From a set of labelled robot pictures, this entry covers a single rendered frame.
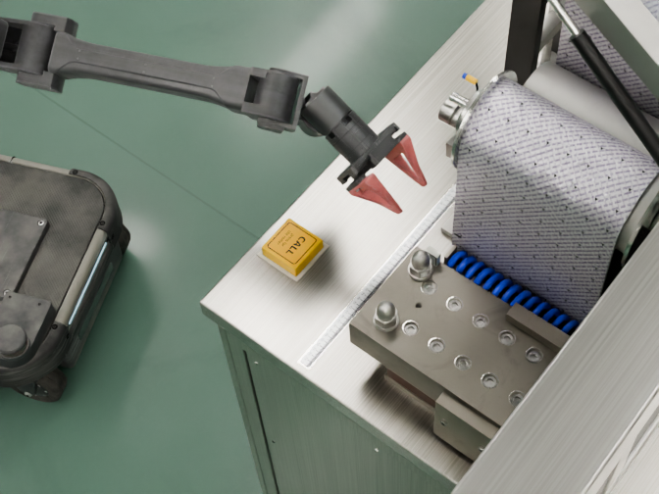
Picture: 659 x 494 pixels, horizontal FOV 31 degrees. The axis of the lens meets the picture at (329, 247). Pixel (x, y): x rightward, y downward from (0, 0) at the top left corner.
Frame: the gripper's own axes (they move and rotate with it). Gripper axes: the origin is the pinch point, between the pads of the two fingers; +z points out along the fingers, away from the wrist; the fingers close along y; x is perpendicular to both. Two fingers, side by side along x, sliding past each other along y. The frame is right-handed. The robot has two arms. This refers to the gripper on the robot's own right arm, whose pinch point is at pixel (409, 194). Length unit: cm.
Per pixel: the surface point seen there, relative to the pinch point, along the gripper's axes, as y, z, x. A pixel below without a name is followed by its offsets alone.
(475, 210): -0.2, 6.8, 11.0
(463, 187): -0.2, 3.1, 13.0
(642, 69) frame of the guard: 12, -2, 74
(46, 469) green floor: 52, -3, -124
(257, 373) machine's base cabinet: 26.3, 5.4, -32.6
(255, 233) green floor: -24, -6, -127
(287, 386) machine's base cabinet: 26.1, 9.4, -25.8
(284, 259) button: 13.3, -5.1, -20.2
